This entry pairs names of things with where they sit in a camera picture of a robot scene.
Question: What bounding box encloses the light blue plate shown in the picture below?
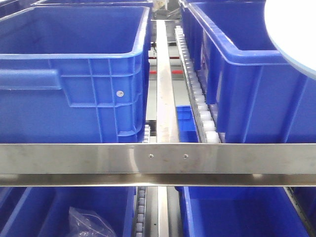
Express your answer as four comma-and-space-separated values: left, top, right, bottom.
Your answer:
264, 0, 316, 79

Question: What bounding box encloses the white roller track left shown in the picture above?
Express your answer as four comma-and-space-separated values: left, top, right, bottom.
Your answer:
143, 124, 151, 143

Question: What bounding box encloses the white roller track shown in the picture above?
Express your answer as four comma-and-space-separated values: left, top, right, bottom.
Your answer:
175, 26, 221, 144
143, 124, 151, 143

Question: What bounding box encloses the small blue bin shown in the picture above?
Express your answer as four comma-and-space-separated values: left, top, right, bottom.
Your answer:
176, 105, 198, 143

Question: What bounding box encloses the white roller track right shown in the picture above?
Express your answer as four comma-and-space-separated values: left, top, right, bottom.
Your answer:
175, 26, 221, 144

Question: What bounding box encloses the lower roller track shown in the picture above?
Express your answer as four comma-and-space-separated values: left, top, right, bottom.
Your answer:
133, 186, 147, 237

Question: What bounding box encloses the upper blue crate left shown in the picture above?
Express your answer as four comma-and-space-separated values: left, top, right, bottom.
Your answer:
0, 6, 150, 143

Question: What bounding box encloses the blue plastic crate right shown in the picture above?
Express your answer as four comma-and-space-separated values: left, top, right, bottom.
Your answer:
176, 186, 309, 237

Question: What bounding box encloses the blue plastic crate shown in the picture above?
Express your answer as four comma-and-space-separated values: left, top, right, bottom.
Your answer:
176, 186, 309, 237
0, 187, 136, 237

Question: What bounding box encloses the upper blue crate right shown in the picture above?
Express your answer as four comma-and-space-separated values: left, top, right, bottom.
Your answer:
187, 0, 316, 143

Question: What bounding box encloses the clear plastic bag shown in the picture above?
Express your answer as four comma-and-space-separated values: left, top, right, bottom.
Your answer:
66, 207, 117, 237

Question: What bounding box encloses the blue plastic crate left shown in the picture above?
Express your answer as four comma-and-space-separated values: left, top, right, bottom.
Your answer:
0, 187, 136, 237

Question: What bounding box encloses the steel center divider rail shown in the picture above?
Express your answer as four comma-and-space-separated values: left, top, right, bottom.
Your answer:
156, 20, 179, 143

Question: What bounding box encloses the upper steel shelf rail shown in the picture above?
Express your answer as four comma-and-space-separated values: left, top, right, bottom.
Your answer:
0, 143, 316, 187

